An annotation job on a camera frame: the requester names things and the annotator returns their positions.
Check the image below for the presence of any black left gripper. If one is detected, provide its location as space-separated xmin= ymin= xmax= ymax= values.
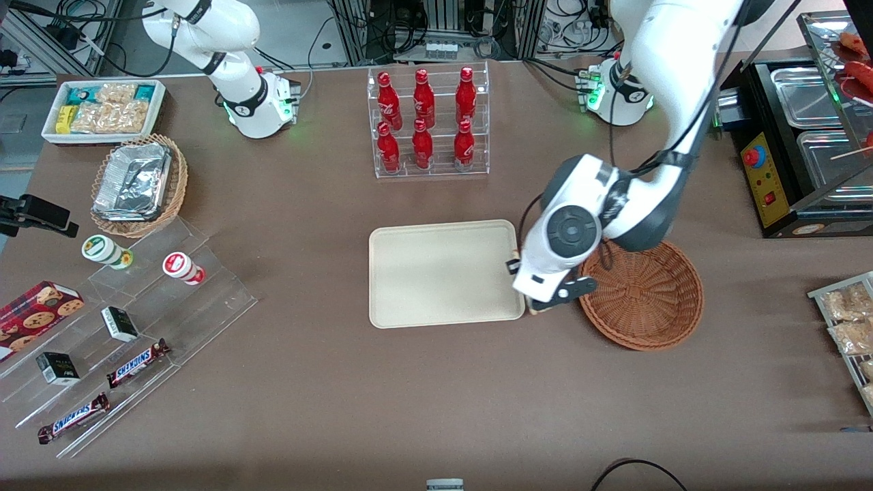
xmin=506 ymin=258 xmax=598 ymax=305

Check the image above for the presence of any black power adapter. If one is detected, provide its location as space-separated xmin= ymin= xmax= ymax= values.
xmin=46 ymin=23 xmax=84 ymax=50

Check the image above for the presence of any steel food pan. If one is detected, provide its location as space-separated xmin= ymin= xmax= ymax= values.
xmin=796 ymin=129 xmax=873 ymax=207
xmin=770 ymin=65 xmax=844 ymax=130

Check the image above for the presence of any clear acrylic bottle rack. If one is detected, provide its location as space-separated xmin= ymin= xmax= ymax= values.
xmin=366 ymin=61 xmax=491 ymax=180

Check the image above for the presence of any light tan wicker basket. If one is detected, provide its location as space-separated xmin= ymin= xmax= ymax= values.
xmin=90 ymin=133 xmax=189 ymax=239

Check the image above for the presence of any cream plastic serving tray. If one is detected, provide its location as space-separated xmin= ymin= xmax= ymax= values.
xmin=368 ymin=219 xmax=527 ymax=329

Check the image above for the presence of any red lid yogurt cup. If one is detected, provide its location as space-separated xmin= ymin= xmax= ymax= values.
xmin=162 ymin=251 xmax=206 ymax=286

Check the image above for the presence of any black hot food warmer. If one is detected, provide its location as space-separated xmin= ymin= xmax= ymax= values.
xmin=715 ymin=10 xmax=873 ymax=240

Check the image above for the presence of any brown round wicker basket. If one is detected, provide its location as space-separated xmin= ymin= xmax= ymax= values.
xmin=576 ymin=239 xmax=705 ymax=352

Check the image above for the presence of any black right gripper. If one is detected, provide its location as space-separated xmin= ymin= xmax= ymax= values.
xmin=0 ymin=194 xmax=80 ymax=239

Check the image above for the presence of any clear bag of crackers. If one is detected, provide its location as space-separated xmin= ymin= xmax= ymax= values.
xmin=71 ymin=102 xmax=110 ymax=134
xmin=95 ymin=83 xmax=138 ymax=105
xmin=102 ymin=100 xmax=151 ymax=134

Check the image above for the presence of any red cookie box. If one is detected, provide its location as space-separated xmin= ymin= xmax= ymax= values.
xmin=0 ymin=280 xmax=86 ymax=363

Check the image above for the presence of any clear acrylic step display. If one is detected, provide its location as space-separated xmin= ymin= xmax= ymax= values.
xmin=0 ymin=216 xmax=259 ymax=460

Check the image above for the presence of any red sausage on skewer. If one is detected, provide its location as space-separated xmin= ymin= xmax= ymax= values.
xmin=838 ymin=31 xmax=873 ymax=58
xmin=841 ymin=60 xmax=873 ymax=104

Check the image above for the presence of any triangular sandwich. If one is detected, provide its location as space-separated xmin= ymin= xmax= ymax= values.
xmin=507 ymin=250 xmax=548 ymax=316

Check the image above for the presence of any small black white box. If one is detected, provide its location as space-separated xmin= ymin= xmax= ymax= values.
xmin=100 ymin=306 xmax=140 ymax=343
xmin=35 ymin=351 xmax=81 ymax=387

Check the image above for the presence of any tray of packaged pastries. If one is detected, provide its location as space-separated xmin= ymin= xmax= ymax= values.
xmin=808 ymin=271 xmax=873 ymax=417

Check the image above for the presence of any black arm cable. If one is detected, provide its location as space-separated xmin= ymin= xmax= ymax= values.
xmin=609 ymin=0 xmax=751 ymax=179

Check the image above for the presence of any brown Snickers bar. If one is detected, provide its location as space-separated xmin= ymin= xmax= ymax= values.
xmin=37 ymin=391 xmax=111 ymax=445
xmin=106 ymin=338 xmax=172 ymax=389

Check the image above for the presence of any red cola bottle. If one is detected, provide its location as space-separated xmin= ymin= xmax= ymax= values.
xmin=453 ymin=119 xmax=476 ymax=172
xmin=376 ymin=121 xmax=402 ymax=173
xmin=455 ymin=66 xmax=477 ymax=125
xmin=413 ymin=68 xmax=437 ymax=130
xmin=376 ymin=72 xmax=404 ymax=131
xmin=411 ymin=119 xmax=434 ymax=170

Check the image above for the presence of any aluminium foil container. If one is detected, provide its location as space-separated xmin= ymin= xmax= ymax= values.
xmin=92 ymin=141 xmax=173 ymax=223

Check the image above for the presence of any green lid yogurt cup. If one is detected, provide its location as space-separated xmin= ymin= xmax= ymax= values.
xmin=81 ymin=234 xmax=134 ymax=271

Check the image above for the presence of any black looped cable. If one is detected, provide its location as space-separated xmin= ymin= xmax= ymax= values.
xmin=589 ymin=458 xmax=690 ymax=491

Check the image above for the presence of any white rectangular snack bin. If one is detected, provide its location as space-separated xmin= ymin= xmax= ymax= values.
xmin=41 ymin=78 xmax=167 ymax=147

